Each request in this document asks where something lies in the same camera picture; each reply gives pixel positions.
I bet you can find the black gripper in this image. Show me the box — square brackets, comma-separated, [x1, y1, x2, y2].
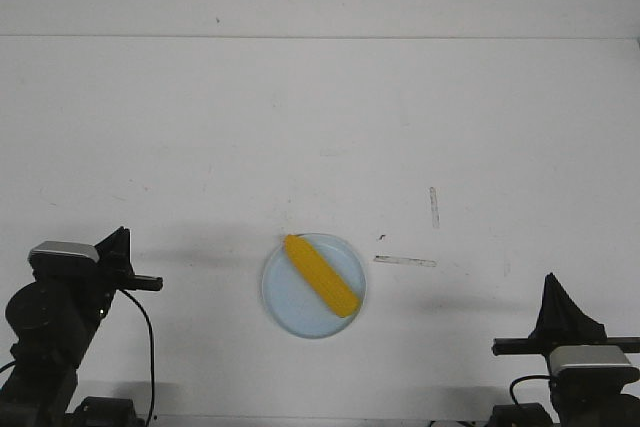
[491, 273, 640, 356]
[95, 226, 163, 292]

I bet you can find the light blue round plate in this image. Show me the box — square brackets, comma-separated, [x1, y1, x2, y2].
[261, 233, 367, 339]

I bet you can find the yellow corn cob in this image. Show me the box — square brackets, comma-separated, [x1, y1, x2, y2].
[283, 235, 360, 318]

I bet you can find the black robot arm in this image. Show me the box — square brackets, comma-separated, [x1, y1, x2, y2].
[488, 273, 639, 426]
[1, 226, 163, 426]

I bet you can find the short clear tape strip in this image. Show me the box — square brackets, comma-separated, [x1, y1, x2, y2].
[429, 187, 440, 229]

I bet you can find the long clear tape strip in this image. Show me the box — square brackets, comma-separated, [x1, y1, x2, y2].
[373, 255, 437, 268]

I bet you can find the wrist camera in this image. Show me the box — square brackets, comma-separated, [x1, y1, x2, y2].
[547, 345, 639, 387]
[28, 240, 99, 266]

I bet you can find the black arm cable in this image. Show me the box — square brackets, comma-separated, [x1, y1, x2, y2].
[117, 289, 156, 421]
[508, 374, 551, 406]

